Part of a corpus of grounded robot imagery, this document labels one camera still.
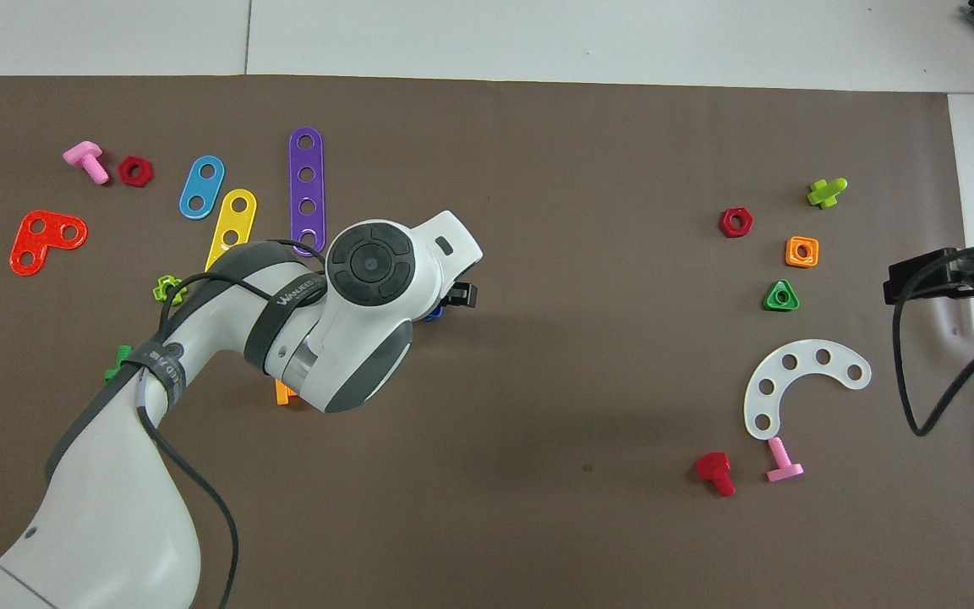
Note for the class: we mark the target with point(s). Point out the blue square nut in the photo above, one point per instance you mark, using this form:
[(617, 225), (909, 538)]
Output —
[(434, 315)]

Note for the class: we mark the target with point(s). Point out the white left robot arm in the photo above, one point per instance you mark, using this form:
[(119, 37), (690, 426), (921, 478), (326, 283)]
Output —
[(115, 507)]

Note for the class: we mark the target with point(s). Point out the lime cross-head screw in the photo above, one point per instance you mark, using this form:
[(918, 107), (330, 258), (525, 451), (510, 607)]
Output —
[(825, 194)]

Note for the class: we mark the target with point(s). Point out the orange square nut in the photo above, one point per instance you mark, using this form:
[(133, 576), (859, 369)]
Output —
[(791, 260)]

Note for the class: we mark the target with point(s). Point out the green triangular nut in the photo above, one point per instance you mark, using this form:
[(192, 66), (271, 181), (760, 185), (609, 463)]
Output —
[(770, 304)]

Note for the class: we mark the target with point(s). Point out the orange plastic screw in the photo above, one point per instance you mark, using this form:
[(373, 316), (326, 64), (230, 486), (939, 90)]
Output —
[(282, 393)]

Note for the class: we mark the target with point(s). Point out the red hexagonal nut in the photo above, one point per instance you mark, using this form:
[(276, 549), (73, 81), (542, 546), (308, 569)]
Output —
[(725, 224), (123, 172)]

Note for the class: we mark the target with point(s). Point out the pink plastic screw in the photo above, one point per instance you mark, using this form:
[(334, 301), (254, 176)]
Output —
[(84, 155), (785, 470)]

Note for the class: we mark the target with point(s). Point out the red plastic screw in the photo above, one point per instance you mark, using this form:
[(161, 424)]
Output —
[(714, 467)]

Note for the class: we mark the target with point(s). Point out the lime cross-shaped nut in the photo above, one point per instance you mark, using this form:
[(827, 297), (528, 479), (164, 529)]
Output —
[(159, 292)]

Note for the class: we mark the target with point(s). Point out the green plastic screw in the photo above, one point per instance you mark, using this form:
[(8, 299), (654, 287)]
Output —
[(122, 353)]

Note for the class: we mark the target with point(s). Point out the white curved five-hole strip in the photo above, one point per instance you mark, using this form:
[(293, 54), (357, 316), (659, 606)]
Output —
[(806, 355)]

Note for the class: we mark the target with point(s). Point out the purple four-hole strip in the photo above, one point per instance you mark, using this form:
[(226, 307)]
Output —
[(307, 191)]

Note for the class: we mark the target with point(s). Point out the brown table mat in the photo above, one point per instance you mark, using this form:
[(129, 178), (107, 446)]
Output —
[(538, 465)]

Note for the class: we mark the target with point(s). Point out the yellow three-hole strip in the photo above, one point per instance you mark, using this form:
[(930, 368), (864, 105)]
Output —
[(235, 222)]

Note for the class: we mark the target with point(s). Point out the blue two-hole strip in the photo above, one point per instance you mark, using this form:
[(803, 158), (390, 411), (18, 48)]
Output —
[(202, 187)]

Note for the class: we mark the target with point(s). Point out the orange three-hole angle plate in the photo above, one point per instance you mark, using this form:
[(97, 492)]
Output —
[(49, 241)]

